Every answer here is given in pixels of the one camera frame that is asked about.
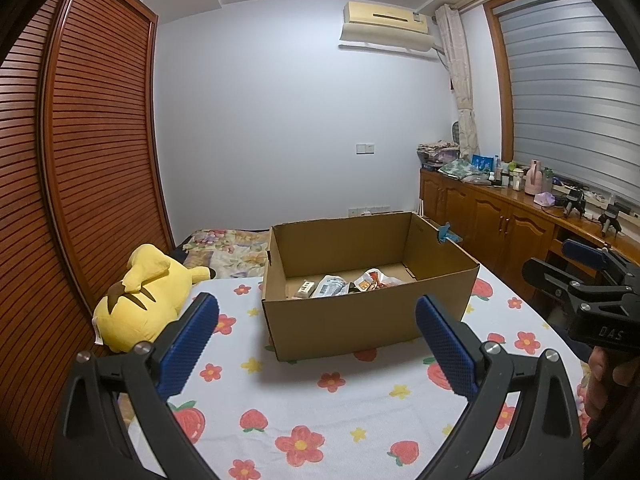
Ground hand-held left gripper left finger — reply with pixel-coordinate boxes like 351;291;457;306
50;292;220;480

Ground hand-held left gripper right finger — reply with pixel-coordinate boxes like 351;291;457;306
415;295;586;480

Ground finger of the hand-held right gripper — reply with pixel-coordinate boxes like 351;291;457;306
522;257;640;311
562;240;640;286

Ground orange snack packet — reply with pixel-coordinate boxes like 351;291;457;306
354;269;401;292

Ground brown cardboard box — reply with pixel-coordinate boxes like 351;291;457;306
261;211;482;362

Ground white blue-print snack pouch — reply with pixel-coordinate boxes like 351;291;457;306
311;275;351;299

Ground person's right hand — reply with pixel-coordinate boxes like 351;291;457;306
586;347;612;423

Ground black mini tripod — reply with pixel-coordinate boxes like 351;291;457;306
557;188;587;218
598;201;631;236

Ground yellow plush toy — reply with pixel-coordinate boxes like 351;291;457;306
93;243;211;353

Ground wooden cabinet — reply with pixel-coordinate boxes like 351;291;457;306
419;167;640;281

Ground pink kettle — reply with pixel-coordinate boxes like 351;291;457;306
524;159;543;195

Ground floral blanket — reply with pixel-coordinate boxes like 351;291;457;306
175;229;271;281

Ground row of small bottles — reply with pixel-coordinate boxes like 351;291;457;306
487;155;526;191

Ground white flower-print sheet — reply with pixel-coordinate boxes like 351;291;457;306
120;265;591;480

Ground blue foil candy packet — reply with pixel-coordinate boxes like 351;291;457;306
436;222;463;245

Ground green patterned cloth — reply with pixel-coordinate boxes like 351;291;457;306
439;159;493;183

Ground grey window blind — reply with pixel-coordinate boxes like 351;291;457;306
495;0;640;201

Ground pile of folded cloth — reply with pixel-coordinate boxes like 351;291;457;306
417;140;461;167

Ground floral curtain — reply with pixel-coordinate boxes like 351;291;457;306
434;4;481;161

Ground wooden louvered wardrobe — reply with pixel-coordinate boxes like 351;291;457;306
0;0;176;461

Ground beige wall air conditioner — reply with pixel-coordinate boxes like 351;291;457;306
339;1;436;53

